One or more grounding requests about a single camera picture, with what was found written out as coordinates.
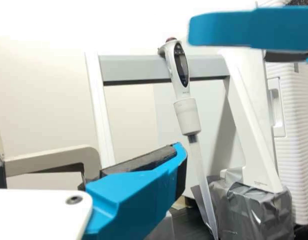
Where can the pipette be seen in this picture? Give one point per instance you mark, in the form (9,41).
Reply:
(187,115)

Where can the black platform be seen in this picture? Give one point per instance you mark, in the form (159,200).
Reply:
(184,225)

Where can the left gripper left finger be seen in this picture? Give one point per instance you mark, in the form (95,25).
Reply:
(134,192)

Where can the white pipette stand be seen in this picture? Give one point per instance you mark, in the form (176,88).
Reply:
(134,67)

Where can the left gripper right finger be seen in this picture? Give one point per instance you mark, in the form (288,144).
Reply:
(244,28)

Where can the incubator door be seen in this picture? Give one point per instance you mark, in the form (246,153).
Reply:
(299,150)

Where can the grey taped block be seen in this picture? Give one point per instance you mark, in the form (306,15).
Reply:
(254,212)

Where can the cream microscope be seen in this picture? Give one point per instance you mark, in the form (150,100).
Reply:
(51,157)

